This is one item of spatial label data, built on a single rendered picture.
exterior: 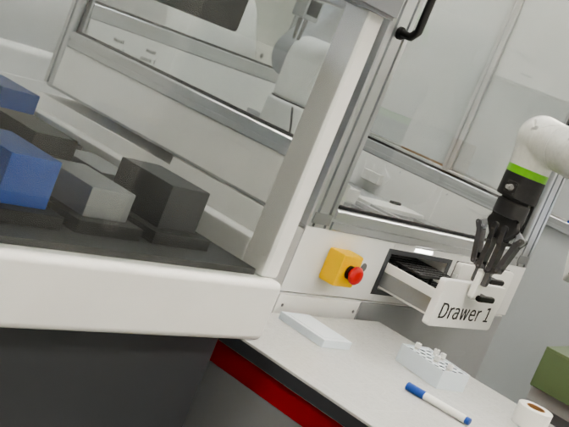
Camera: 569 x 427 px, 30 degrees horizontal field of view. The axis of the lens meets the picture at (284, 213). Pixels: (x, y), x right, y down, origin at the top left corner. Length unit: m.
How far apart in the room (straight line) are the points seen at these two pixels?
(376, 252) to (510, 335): 1.90
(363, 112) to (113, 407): 0.81
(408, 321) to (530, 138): 0.57
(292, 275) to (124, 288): 0.74
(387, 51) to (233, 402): 0.75
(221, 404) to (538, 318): 2.39
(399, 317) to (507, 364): 1.69
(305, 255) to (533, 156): 0.54
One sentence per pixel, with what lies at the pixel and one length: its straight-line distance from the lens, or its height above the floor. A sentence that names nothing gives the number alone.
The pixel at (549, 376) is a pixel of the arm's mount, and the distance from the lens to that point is 2.51.
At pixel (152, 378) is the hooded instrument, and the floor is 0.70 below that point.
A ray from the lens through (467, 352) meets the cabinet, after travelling 2.95.
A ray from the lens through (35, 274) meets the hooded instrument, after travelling 1.38.
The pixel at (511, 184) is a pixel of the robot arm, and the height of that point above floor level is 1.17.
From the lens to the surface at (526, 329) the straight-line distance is 4.19.
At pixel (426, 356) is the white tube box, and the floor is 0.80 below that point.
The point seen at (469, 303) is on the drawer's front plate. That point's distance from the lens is 2.46.
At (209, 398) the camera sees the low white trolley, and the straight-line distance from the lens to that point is 1.96.
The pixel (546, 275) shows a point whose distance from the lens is 4.17.
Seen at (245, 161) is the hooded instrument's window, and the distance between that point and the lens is 1.57.
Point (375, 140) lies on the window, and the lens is 2.23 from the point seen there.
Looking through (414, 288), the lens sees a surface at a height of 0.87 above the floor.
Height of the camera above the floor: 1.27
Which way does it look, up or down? 9 degrees down
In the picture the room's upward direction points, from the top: 22 degrees clockwise
